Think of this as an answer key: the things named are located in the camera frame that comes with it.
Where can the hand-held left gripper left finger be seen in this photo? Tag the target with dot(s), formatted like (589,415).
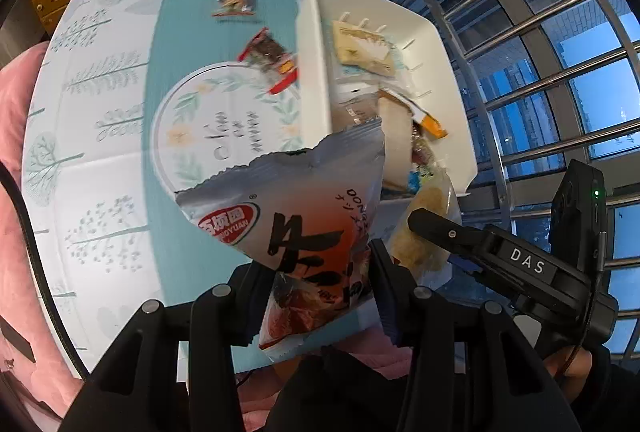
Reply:
(245,297)

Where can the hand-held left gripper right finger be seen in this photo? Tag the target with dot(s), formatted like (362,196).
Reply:
(387,282)

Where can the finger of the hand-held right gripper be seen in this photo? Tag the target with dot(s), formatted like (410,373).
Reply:
(450,237)

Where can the large rice cracker packet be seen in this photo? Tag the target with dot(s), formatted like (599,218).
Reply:
(425,212)

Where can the silver snack bag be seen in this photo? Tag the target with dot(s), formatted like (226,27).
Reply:
(300,212)

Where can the beige wafer packet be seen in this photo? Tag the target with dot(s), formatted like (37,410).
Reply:
(397,137)

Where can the orange snack packet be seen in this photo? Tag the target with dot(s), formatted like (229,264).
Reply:
(430,125)

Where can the white plastic storage box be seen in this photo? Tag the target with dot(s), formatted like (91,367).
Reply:
(315,62)

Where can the person's right hand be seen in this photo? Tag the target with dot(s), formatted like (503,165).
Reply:
(575,369)

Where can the metal window grille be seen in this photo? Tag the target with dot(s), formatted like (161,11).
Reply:
(500,202)

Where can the tree print tablecloth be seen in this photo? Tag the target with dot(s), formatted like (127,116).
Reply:
(100,137)

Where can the pink blanket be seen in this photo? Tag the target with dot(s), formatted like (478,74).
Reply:
(15,262)

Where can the red nut bar packet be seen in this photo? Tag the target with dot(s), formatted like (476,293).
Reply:
(270,60)

